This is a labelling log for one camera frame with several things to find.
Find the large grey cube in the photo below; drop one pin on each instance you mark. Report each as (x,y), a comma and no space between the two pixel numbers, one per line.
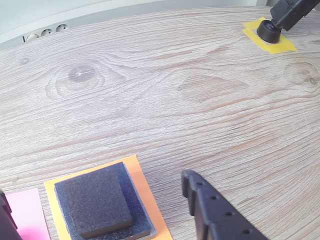
(140,217)

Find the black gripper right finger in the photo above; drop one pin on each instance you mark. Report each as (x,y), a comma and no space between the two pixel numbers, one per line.
(220,217)

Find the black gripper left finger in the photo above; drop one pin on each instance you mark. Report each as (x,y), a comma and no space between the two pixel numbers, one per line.
(7,222)

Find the white wall socket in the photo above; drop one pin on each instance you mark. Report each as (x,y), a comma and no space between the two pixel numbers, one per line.
(46,32)
(61,28)

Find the medium black cube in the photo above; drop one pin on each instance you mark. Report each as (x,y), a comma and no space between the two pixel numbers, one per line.
(100,207)

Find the orange paper sheet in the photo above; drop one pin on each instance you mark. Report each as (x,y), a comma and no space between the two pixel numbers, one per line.
(142,180)

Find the beige plug in socket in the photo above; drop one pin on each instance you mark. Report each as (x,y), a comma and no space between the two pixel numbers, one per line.
(32,37)

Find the black camera stand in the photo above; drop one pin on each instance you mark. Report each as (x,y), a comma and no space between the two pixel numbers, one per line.
(282,17)

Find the pink paper sheet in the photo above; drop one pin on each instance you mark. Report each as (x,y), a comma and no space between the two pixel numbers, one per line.
(27,212)

